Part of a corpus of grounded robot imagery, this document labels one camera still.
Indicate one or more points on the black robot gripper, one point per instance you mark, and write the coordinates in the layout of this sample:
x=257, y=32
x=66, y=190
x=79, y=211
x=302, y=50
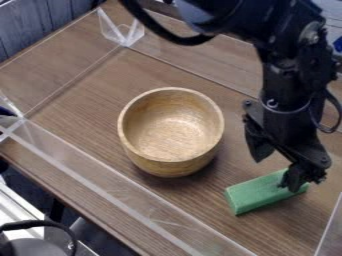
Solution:
x=288, y=131

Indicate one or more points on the green rectangular block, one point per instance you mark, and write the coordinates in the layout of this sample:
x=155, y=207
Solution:
x=258, y=192

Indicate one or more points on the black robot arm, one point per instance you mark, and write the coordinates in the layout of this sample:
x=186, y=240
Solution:
x=286, y=31

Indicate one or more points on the brown wooden bowl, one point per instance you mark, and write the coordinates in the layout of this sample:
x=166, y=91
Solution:
x=170, y=128

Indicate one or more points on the blue object at edge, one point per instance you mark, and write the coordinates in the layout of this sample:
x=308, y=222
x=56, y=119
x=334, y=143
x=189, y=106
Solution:
x=338, y=44

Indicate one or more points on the clear acrylic front wall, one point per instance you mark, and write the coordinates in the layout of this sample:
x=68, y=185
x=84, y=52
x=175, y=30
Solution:
x=70, y=132

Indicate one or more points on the clear acrylic corner bracket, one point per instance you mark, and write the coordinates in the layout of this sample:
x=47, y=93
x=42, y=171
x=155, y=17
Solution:
x=122, y=34

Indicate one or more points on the grey metal bracket with screw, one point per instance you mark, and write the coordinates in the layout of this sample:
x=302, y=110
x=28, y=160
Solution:
x=59, y=236

